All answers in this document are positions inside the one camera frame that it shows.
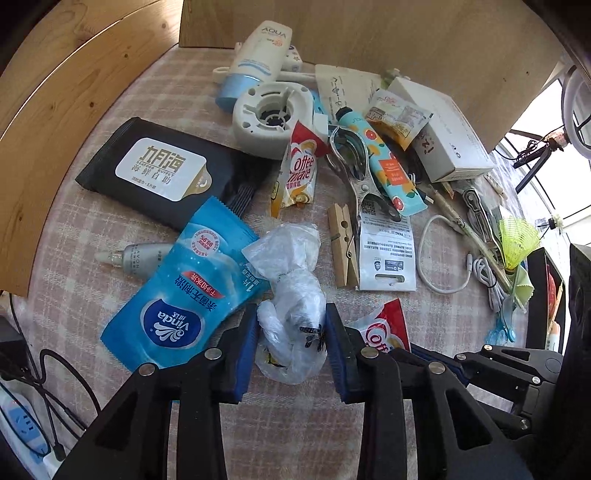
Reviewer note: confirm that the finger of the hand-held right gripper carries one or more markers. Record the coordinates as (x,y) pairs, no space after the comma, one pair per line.
(422,350)
(508,367)

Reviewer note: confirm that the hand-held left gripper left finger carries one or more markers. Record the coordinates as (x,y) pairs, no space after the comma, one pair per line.
(240,355)

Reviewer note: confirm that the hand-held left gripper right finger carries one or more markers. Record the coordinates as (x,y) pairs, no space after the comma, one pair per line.
(339,357)

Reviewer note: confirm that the coffee creamer sachet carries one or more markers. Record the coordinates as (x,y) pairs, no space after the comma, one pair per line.
(300,170)
(383,327)

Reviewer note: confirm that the clear plastic wrap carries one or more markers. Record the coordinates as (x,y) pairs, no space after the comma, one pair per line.
(291,286)

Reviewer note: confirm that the light blue plastic clip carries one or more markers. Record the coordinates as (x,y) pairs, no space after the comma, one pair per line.
(503,323)

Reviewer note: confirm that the green cloth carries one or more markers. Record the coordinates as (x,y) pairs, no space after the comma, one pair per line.
(521,284)

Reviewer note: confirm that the blue wet wipes packet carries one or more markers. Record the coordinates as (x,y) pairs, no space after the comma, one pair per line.
(184,286)

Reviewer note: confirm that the white printed card packaging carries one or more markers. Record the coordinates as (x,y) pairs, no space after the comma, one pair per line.
(388,258)

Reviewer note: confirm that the wooden clothespin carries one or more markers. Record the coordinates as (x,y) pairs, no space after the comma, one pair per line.
(344,249)

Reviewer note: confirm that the wooden chopsticks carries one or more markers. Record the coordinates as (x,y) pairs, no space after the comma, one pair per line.
(461,227)

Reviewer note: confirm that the yellow shuttlecock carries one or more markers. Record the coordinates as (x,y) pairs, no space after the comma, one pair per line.
(517,235)

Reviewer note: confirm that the small silver bottle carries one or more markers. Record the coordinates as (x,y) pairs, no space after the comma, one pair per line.
(138,261)

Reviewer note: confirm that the small potted white flowers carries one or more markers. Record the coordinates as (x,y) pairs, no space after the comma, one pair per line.
(557,222)

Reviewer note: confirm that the silver metal clip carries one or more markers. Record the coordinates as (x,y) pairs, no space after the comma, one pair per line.
(364,184)

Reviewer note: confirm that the beige sachet tube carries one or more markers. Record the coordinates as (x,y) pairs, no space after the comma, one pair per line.
(496,184)

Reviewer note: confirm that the teal orange-print tube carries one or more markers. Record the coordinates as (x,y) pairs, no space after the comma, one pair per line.
(392,170)

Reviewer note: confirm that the black tripod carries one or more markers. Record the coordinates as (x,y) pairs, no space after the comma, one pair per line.
(531,173)

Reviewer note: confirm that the black wet wipes pack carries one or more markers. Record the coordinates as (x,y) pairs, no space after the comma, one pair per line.
(152,175)

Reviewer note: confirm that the white cardboard box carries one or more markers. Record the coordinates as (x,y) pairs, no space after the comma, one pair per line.
(452,134)

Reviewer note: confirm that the pink plaid tablecloth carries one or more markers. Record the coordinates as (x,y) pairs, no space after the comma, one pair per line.
(60,221)

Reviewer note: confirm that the white blue power strip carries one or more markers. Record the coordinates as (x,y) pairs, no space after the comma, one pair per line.
(23,424)

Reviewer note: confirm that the black power adapter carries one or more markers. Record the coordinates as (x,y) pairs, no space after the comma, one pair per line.
(11,346)

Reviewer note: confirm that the white round plastic holder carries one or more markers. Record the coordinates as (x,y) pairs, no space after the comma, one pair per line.
(249,120)

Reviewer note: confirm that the white orange sauce sachet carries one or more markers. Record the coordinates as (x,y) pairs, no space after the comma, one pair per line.
(397,115)

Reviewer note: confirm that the beige paper envelope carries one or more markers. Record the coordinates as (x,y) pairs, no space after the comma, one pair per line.
(346,87)

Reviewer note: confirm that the white plastic stick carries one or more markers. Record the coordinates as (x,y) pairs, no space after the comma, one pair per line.
(295,75)

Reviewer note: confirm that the small white patterned bottle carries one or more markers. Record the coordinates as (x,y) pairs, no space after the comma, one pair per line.
(293,57)

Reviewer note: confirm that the white sunscreen tube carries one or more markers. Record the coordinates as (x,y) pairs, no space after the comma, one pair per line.
(258,50)

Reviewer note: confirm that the upright wooden board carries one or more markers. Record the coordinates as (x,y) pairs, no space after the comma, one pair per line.
(369,32)

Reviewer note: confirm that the slatted wooden panel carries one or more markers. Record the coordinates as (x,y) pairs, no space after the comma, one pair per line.
(69,69)

